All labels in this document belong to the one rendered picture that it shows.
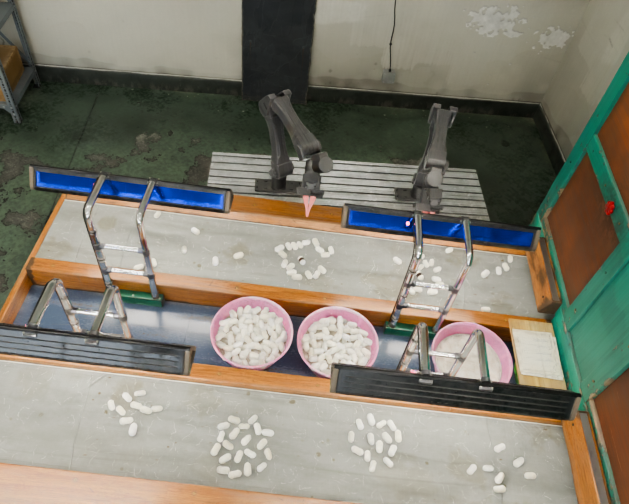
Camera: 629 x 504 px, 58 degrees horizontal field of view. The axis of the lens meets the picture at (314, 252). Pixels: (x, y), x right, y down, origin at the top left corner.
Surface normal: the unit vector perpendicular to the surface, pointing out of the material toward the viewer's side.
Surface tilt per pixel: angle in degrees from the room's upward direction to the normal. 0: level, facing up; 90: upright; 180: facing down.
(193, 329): 0
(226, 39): 90
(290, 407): 0
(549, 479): 0
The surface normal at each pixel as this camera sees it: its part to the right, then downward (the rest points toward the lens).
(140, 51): 0.00, 0.77
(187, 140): 0.09, -0.63
